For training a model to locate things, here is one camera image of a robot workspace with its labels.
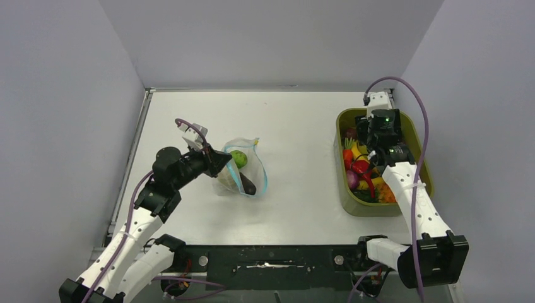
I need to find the green custard apple toy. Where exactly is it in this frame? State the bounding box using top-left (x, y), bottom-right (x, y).
top-left (230, 150), bottom-right (248, 169)

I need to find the olive green plastic tub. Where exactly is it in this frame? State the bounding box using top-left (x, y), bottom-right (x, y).
top-left (334, 108), bottom-right (421, 217)

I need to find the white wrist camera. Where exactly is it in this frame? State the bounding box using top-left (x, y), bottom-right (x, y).
top-left (363, 91), bottom-right (392, 117)
top-left (179, 123), bottom-right (208, 151)

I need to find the dark red plum toy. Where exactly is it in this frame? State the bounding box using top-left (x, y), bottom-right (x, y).
top-left (344, 128), bottom-right (358, 140)

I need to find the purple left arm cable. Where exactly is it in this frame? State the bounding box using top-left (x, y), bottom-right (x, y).
top-left (80, 118), bottom-right (210, 303)

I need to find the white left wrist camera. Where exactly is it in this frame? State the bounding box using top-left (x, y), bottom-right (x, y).
top-left (179, 123), bottom-right (208, 151)

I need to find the dark purple eggplant toy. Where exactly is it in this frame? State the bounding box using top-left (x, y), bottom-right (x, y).
top-left (240, 172), bottom-right (257, 196)

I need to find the orange spiky fruit toy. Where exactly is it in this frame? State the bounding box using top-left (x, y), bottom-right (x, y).
top-left (376, 184), bottom-right (397, 204)

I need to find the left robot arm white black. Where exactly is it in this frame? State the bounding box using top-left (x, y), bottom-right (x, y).
top-left (59, 145), bottom-right (232, 302)

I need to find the purple red onion toy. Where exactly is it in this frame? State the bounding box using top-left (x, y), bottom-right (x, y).
top-left (346, 170), bottom-right (360, 191)

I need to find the orange carrot toy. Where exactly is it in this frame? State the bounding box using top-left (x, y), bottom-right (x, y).
top-left (343, 137), bottom-right (355, 170)

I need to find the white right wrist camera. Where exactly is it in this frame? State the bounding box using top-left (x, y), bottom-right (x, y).
top-left (363, 91), bottom-right (392, 117)

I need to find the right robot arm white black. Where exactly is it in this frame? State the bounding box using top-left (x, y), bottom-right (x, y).
top-left (355, 109), bottom-right (469, 288)

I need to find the yellow banana bunch toy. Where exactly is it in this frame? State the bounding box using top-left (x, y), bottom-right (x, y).
top-left (350, 141), bottom-right (369, 163)

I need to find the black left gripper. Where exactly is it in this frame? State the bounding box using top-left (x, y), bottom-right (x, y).
top-left (172, 141), bottom-right (232, 190)

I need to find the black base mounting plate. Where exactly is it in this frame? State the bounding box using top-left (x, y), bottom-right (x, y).
top-left (167, 244), bottom-right (375, 290)

